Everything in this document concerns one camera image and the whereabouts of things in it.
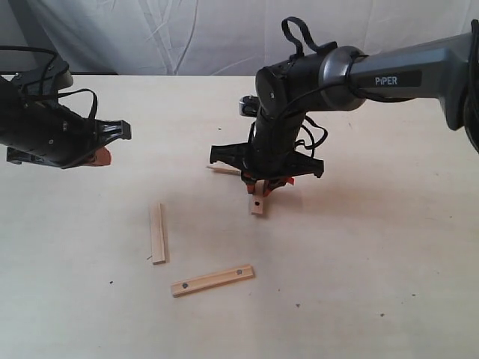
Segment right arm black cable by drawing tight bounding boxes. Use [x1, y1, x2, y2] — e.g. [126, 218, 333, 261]
[276, 16, 375, 158]

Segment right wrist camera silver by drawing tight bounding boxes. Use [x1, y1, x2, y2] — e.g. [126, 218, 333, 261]
[239, 95, 260, 117]

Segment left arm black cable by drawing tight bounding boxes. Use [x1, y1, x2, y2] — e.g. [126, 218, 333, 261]
[0, 45, 99, 124]

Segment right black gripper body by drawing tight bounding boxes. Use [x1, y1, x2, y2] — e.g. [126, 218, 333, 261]
[210, 112, 323, 179]

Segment white backdrop cloth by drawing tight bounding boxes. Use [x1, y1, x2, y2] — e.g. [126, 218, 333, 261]
[1, 1, 478, 76]

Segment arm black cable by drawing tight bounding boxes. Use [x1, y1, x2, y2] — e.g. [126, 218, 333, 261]
[0, 45, 99, 124]
[276, 16, 375, 158]

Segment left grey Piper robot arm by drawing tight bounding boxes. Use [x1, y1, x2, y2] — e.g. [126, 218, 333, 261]
[1, 46, 132, 169]

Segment plain wood strip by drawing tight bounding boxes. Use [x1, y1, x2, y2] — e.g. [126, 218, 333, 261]
[149, 203, 168, 265]
[207, 165, 241, 176]

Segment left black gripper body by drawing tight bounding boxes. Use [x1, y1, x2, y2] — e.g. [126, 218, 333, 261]
[5, 108, 132, 169]

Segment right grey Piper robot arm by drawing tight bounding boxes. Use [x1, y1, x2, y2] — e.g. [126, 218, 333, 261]
[210, 34, 478, 192]

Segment wood strip with magnets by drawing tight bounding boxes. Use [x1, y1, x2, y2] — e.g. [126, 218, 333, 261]
[170, 264, 255, 298]
[249, 194, 265, 216]

